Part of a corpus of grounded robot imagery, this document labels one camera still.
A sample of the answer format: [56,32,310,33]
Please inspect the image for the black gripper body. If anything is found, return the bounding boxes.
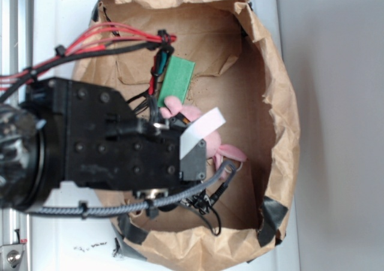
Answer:
[22,78,206,197]

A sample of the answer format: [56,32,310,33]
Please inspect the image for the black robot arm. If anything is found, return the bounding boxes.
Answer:
[1,78,206,212]

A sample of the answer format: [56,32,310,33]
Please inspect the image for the green rectangular sponge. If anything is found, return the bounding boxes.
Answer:
[158,56,195,107]

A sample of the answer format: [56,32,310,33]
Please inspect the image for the brown paper bag bin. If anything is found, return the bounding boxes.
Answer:
[91,0,300,270]

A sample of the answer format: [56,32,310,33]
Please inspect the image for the white ribbon cable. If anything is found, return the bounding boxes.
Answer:
[179,107,226,161]

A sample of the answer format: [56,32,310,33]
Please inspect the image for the grey braided cable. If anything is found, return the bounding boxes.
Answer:
[25,159,238,221]

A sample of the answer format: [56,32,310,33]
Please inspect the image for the red wire bundle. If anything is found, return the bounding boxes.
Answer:
[0,22,178,92]

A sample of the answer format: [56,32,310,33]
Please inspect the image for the silver corner bracket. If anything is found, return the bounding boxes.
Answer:
[1,244,28,271]

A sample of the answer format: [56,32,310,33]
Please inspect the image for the aluminium frame rail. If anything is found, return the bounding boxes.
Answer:
[1,0,33,270]

